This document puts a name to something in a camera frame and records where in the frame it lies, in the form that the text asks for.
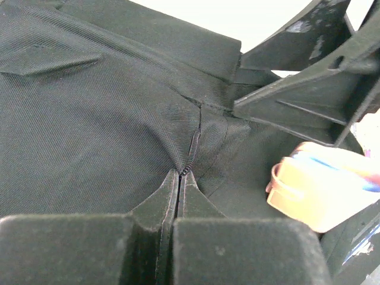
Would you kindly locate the brown leather wallet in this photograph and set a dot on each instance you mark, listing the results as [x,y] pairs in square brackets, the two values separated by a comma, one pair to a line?
[323,186]

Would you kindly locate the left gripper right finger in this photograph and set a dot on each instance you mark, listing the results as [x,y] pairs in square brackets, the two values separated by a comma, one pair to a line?
[208,248]

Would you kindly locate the black student backpack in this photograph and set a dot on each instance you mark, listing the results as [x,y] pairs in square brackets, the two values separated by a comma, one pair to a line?
[101,99]

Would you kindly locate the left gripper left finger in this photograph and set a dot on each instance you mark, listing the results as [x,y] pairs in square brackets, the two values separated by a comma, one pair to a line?
[131,248]

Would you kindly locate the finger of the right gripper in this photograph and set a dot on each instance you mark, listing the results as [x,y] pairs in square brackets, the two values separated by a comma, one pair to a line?
[319,29]
[322,102]

